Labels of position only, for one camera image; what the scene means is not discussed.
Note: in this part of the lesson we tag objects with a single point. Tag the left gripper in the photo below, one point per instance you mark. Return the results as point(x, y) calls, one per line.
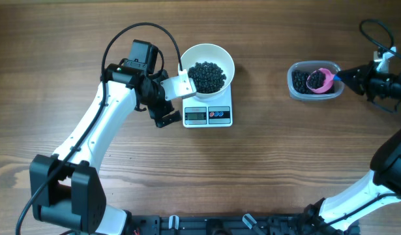
point(156, 112)

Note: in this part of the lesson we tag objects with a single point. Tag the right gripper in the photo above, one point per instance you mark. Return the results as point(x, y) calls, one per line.
point(362, 76)

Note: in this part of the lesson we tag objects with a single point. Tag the pink scoop with blue handle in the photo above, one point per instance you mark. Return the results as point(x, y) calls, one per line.
point(321, 81)

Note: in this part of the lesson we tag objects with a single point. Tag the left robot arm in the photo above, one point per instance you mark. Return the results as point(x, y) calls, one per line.
point(65, 187)

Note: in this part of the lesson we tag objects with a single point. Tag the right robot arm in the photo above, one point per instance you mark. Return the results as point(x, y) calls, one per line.
point(382, 184)

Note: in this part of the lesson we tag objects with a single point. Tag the white digital kitchen scale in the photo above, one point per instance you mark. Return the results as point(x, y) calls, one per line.
point(215, 111)

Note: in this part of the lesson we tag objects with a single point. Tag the white plastic bowl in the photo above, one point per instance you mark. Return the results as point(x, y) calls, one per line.
point(213, 54)

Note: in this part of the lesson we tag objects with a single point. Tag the clear plastic container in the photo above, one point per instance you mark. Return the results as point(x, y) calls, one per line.
point(311, 66)

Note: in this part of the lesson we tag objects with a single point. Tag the black beans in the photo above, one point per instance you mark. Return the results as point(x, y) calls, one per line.
point(209, 78)

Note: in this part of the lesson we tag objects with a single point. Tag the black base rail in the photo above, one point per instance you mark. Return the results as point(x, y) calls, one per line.
point(283, 224)

